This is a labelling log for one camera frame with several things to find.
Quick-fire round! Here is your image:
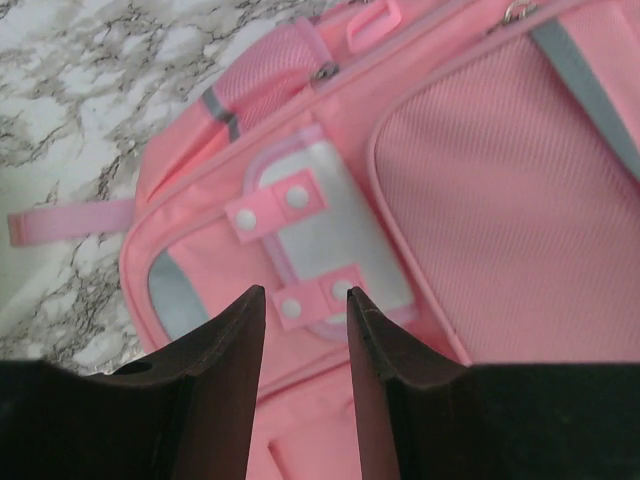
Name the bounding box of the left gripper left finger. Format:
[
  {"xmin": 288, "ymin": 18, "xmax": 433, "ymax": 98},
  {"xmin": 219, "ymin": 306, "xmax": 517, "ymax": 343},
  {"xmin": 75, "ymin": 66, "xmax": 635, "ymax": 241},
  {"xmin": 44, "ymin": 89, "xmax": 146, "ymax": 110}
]
[{"xmin": 1, "ymin": 286, "xmax": 265, "ymax": 479}]

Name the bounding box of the pink student backpack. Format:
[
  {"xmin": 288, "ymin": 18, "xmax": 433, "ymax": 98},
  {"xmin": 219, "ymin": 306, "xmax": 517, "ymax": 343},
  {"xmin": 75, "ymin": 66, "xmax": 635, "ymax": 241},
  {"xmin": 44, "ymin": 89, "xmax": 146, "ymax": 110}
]
[{"xmin": 8, "ymin": 1, "xmax": 639, "ymax": 479}]

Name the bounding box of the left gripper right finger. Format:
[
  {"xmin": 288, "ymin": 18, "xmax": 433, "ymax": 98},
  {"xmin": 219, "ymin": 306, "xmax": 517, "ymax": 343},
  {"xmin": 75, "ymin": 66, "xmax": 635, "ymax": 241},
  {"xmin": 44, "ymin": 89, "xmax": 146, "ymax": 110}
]
[{"xmin": 347, "ymin": 288, "xmax": 639, "ymax": 479}]

